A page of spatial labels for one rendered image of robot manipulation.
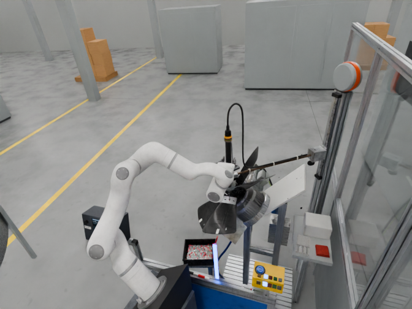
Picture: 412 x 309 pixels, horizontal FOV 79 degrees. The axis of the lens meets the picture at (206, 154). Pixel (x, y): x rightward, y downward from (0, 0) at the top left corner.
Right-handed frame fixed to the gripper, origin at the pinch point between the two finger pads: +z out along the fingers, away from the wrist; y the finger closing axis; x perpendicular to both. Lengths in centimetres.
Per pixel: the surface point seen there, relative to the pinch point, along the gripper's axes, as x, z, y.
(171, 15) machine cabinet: 25, 681, -336
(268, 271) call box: -43, -36, 29
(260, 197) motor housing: -33.9, 9.2, 18.6
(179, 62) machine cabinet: -114, 681, -331
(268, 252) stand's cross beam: -93, 12, 28
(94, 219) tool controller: -26, -40, -73
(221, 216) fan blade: -32.7, -14.1, -1.8
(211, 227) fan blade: -35.4, -21.5, -6.0
